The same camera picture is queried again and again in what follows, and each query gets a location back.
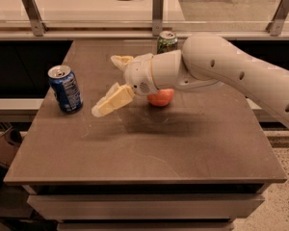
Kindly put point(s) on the middle metal bracket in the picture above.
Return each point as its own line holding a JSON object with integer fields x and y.
{"x": 157, "y": 17}

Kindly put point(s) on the red apple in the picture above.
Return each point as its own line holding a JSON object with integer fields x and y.
{"x": 162, "y": 98}

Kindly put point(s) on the metal bracket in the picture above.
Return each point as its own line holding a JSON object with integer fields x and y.
{"x": 157, "y": 17}
{"x": 37, "y": 26}
{"x": 275, "y": 26}

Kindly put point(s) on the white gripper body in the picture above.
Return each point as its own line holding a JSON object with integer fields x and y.
{"x": 139, "y": 74}

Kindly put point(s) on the green soda can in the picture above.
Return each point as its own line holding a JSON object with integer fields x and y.
{"x": 166, "y": 42}

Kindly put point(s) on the grey drawer front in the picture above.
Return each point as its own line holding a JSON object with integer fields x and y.
{"x": 146, "y": 206}

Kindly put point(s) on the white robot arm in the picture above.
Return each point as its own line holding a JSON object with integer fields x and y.
{"x": 205, "y": 62}

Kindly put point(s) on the glass barrier panel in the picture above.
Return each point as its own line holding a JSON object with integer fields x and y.
{"x": 141, "y": 10}

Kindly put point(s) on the blue pepsi can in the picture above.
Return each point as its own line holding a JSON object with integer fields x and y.
{"x": 63, "y": 82}

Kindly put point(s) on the left metal bracket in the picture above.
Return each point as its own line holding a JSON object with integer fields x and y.
{"x": 37, "y": 26}

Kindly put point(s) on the right metal bracket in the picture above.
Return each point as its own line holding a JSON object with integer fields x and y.
{"x": 275, "y": 26}

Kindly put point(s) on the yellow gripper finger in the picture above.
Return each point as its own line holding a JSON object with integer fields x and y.
{"x": 121, "y": 62}
{"x": 116, "y": 97}

